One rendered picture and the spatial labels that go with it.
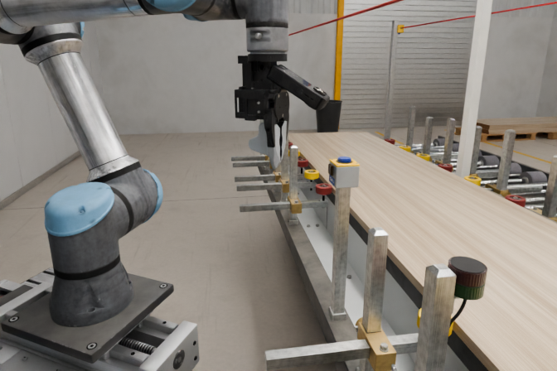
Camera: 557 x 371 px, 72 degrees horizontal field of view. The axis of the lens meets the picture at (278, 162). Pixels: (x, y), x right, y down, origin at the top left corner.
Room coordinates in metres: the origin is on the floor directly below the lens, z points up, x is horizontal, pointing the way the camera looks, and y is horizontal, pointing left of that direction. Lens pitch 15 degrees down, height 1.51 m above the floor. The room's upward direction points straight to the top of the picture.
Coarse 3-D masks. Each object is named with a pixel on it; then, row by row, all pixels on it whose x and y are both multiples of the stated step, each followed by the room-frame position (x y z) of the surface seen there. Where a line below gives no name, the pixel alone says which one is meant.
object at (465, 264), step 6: (456, 258) 0.60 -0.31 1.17; (462, 258) 0.60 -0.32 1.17; (468, 258) 0.60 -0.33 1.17; (456, 264) 0.58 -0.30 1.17; (462, 264) 0.58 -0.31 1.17; (468, 264) 0.58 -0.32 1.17; (474, 264) 0.58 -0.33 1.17; (480, 264) 0.58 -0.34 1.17; (462, 270) 0.56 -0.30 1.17; (468, 270) 0.56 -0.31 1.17; (474, 270) 0.56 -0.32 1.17; (480, 270) 0.56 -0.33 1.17; (456, 282) 0.56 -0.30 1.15; (462, 306) 0.58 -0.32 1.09; (456, 318) 0.58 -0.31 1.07; (450, 324) 0.58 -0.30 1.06
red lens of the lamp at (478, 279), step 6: (450, 258) 0.60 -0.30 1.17; (450, 264) 0.58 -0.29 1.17; (456, 270) 0.56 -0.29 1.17; (486, 270) 0.56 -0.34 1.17; (462, 276) 0.56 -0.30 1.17; (468, 276) 0.55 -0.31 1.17; (474, 276) 0.55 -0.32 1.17; (480, 276) 0.55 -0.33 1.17; (486, 276) 0.56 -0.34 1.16; (462, 282) 0.56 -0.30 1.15; (468, 282) 0.55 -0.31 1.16; (474, 282) 0.55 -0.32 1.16; (480, 282) 0.55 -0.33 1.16
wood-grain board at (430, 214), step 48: (336, 144) 2.75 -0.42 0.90; (384, 144) 2.75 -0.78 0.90; (384, 192) 1.71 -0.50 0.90; (432, 192) 1.71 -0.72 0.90; (480, 192) 1.71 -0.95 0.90; (432, 240) 1.21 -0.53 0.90; (480, 240) 1.21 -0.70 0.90; (528, 240) 1.21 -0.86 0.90; (528, 288) 0.92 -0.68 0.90; (480, 336) 0.74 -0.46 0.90; (528, 336) 0.74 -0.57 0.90
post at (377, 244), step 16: (368, 240) 0.83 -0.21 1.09; (384, 240) 0.80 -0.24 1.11; (368, 256) 0.82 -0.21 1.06; (384, 256) 0.80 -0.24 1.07; (368, 272) 0.82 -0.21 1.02; (384, 272) 0.80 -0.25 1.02; (368, 288) 0.81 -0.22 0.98; (368, 304) 0.80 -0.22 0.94; (368, 320) 0.80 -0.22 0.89; (368, 368) 0.80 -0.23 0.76
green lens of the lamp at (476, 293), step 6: (456, 288) 0.56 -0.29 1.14; (462, 288) 0.55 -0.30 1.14; (468, 288) 0.55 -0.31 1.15; (474, 288) 0.55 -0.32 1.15; (480, 288) 0.55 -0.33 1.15; (456, 294) 0.56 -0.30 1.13; (462, 294) 0.55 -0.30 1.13; (468, 294) 0.55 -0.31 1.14; (474, 294) 0.55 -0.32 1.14; (480, 294) 0.55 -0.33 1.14
